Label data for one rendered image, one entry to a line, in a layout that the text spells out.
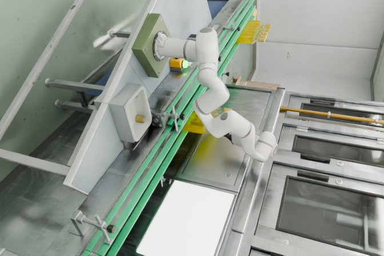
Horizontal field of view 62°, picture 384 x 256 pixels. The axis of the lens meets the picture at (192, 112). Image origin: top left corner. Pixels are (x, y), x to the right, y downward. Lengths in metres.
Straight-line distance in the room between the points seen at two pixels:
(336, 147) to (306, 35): 6.01
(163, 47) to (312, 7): 6.12
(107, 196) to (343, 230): 1.01
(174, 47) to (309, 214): 1.00
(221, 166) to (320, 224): 0.53
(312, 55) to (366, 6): 1.46
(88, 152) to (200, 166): 0.60
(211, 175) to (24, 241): 0.92
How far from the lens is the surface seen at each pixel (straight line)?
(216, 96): 1.29
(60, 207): 1.77
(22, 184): 2.00
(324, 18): 7.60
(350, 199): 1.69
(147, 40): 1.56
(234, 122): 1.30
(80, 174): 1.40
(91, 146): 1.41
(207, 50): 1.37
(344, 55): 7.96
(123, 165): 1.52
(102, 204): 1.41
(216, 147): 1.78
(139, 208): 1.46
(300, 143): 1.89
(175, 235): 1.46
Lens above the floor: 1.59
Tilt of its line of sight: 21 degrees down
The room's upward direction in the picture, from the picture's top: 99 degrees clockwise
